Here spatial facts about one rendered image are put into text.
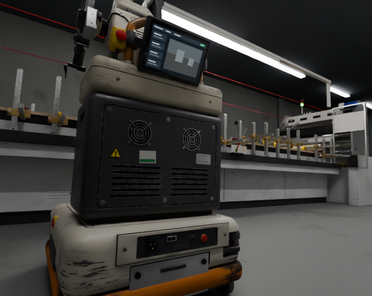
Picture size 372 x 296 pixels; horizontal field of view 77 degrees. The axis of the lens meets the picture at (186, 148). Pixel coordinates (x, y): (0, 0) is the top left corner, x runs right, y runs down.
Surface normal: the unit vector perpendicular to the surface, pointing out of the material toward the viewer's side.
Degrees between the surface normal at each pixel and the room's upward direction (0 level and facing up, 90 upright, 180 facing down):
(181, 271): 90
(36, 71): 90
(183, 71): 115
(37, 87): 90
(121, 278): 90
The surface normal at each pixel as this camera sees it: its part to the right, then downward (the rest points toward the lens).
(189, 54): 0.47, 0.36
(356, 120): -0.84, -0.09
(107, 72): 0.55, -0.07
